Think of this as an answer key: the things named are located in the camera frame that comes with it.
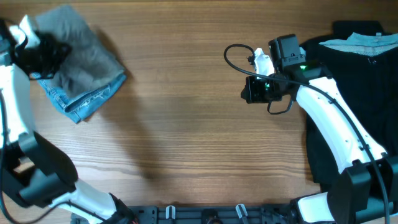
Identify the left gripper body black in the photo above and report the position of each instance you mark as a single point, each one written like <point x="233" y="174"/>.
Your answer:
<point x="47" y="54"/>

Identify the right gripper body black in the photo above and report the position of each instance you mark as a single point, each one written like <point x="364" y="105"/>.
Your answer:
<point x="263" y="89"/>

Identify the grey shorts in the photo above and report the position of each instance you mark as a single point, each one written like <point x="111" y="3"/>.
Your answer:
<point x="89" y="65"/>

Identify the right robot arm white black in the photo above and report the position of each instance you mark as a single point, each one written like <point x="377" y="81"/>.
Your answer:
<point x="366" y="185"/>

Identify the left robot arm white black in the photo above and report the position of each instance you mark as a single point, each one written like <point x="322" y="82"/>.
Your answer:
<point x="34" y="172"/>

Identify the folded blue denim shorts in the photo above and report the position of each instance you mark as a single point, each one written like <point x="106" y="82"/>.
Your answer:
<point x="82" y="106"/>

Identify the black garment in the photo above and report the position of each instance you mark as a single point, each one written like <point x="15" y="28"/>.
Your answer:
<point x="367" y="84"/>

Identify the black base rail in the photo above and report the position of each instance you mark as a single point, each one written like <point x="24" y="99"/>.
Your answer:
<point x="264" y="214"/>

